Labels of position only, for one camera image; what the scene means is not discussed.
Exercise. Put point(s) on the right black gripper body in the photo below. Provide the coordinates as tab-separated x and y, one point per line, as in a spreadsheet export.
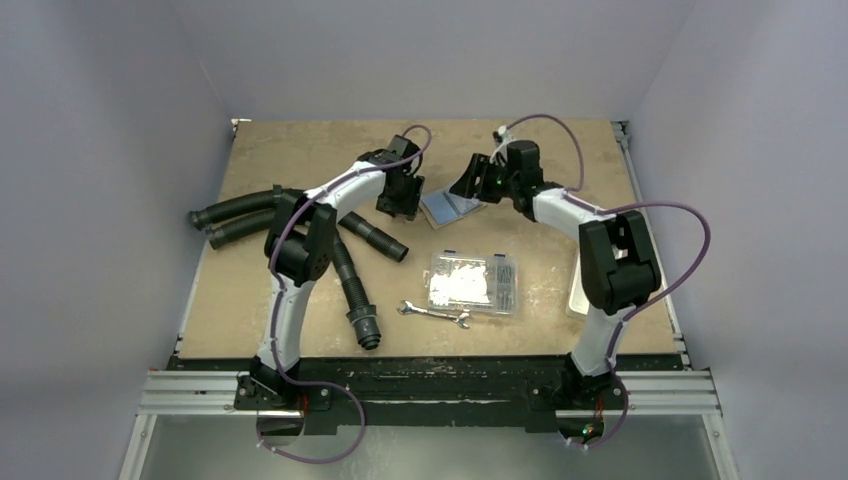
490	187

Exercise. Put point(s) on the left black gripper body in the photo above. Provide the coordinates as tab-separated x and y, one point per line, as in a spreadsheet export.
402	202

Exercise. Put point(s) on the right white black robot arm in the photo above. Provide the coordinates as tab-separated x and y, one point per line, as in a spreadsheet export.
618	263

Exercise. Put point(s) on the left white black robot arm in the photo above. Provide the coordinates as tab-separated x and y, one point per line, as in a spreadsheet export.
299	246

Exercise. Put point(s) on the clear plastic screw box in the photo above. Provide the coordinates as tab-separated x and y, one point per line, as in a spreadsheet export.
483	284

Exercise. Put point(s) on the silver open-end wrench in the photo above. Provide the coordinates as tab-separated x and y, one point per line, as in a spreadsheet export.
461	318

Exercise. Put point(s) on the white plastic tray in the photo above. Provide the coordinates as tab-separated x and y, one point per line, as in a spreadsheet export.
577	302

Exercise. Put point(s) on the black corrugated hose short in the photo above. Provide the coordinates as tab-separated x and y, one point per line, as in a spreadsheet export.
376	238

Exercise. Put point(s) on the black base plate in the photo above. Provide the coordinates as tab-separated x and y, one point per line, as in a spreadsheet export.
478	392

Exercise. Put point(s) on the aluminium frame rail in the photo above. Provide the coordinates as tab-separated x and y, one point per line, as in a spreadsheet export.
213	393

